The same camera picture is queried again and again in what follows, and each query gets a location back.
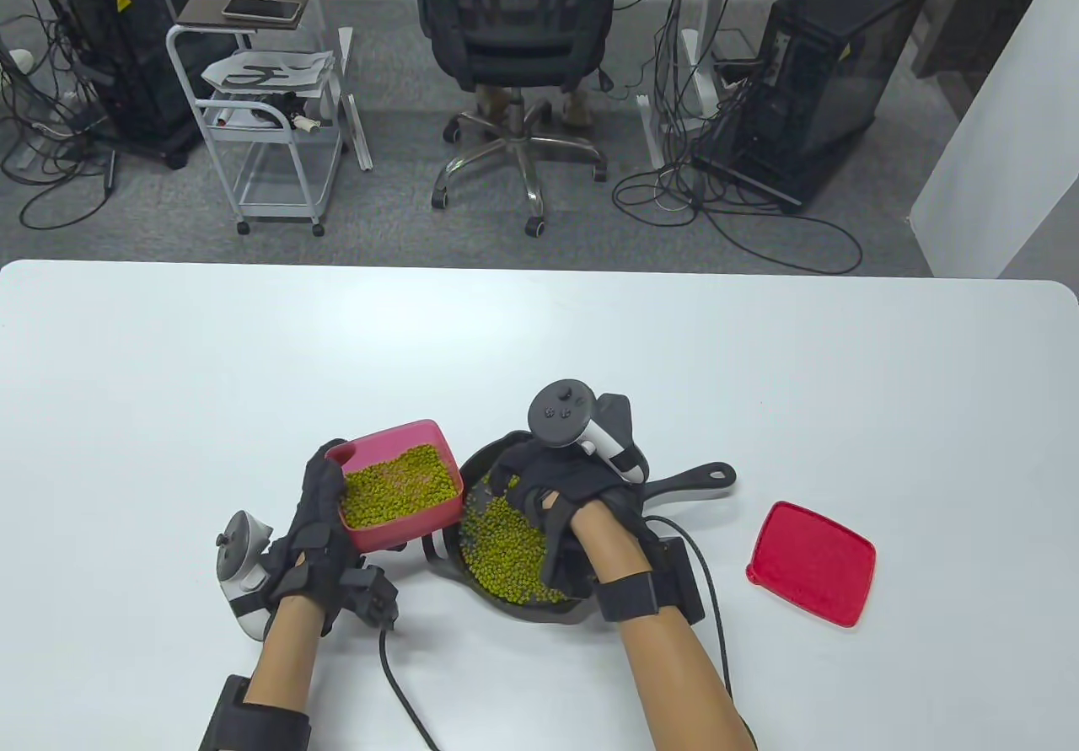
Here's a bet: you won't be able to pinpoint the person's right hand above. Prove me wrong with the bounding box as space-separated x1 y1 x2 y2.
487 439 646 550

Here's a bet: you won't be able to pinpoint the person's left hand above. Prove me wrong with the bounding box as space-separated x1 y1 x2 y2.
268 439 362 634

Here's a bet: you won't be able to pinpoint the red plastic container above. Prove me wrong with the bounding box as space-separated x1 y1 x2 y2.
325 419 464 553

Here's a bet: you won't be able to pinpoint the pile of green mung beans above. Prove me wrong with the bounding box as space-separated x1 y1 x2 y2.
341 445 570 604

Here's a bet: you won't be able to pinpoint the black cast iron frying pan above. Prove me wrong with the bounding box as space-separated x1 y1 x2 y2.
424 429 738 624

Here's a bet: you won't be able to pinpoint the red plastic container lid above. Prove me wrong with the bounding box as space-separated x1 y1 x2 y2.
745 500 878 629

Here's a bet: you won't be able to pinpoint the person's left forearm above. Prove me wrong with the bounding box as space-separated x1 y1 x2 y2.
244 595 321 710

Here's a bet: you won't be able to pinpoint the person's right forearm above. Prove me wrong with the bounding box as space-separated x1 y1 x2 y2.
569 502 760 751

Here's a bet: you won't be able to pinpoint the grey white handheld controller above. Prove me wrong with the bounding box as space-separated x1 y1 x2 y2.
215 511 275 642
528 378 650 484

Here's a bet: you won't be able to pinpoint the white and red device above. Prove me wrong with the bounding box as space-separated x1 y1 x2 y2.
209 102 289 130

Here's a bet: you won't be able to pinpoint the black mesh office chair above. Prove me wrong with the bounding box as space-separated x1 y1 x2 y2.
410 0 629 238

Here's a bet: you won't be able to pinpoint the white printed papers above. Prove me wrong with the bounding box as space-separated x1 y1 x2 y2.
201 49 336 99

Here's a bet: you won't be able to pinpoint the black computer tower case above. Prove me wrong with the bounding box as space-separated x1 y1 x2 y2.
693 0 935 214
34 0 222 170

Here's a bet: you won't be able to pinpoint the black smartphone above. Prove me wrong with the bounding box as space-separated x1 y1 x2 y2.
222 0 303 24

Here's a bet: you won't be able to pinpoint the dark brown cabinet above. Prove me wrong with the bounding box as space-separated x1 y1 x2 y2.
915 0 1046 82

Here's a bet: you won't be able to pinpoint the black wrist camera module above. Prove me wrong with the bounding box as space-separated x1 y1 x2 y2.
341 564 400 632
544 544 595 598

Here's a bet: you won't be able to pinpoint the black forearm strap box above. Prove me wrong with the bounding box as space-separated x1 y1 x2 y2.
198 673 313 751
594 536 706 627

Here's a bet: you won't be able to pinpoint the black braided cable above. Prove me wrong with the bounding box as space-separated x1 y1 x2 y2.
645 515 734 693
379 626 439 751

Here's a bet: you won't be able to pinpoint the bundle of black floor cables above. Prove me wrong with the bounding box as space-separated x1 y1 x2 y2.
611 94 865 276
0 0 119 229

